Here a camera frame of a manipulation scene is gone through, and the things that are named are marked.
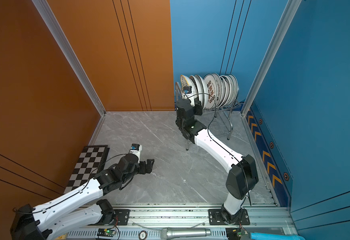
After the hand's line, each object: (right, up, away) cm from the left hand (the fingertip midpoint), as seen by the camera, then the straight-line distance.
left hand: (149, 158), depth 80 cm
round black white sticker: (0, -34, -11) cm, 35 cm away
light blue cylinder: (+51, -32, -13) cm, 62 cm away
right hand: (+27, +32, -5) cm, 42 cm away
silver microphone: (+13, -31, -13) cm, 36 cm away
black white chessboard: (-37, -4, +9) cm, 39 cm away
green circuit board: (-19, -33, -9) cm, 39 cm away
